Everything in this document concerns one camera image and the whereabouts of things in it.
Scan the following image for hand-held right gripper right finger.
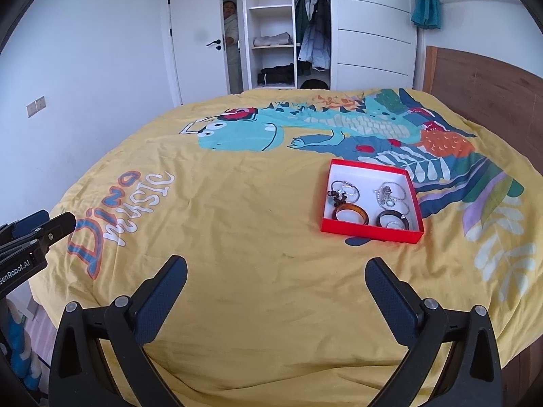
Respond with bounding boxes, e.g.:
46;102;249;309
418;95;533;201
365;257;505;407

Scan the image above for wooden headboard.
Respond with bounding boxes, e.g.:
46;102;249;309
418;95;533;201
423;45;543;150

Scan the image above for yellow printed bedspread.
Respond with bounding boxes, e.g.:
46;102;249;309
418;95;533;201
32;88;543;407

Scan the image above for red jewelry box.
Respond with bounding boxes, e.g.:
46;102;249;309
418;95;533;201
320;158;425;245

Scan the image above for brown tortoiseshell bangle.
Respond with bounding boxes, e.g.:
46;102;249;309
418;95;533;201
331;204;369;225

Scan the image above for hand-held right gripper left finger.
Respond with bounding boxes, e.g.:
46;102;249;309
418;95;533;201
49;255;188;407

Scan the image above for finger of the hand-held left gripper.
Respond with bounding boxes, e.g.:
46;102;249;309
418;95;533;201
36;212;77;247
0;209;51;240

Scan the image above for silver pendant necklace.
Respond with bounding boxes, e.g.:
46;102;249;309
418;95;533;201
372;181;412;217

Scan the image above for wall switch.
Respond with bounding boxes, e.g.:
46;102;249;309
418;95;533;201
25;95;46;118

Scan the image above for white door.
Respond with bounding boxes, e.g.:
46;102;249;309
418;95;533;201
167;0;226;108

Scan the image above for folded black clothes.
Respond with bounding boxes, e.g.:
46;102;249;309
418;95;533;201
257;63;295;87

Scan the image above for white wardrobe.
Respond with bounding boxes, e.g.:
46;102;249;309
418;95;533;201
240;0;419;92

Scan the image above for hanging jackets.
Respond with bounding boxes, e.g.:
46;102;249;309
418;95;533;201
295;0;332;73

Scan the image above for black bangle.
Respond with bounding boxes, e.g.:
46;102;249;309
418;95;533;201
377;209;410;231

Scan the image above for folded light clothes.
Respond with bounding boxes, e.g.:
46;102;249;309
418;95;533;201
253;32;294;47

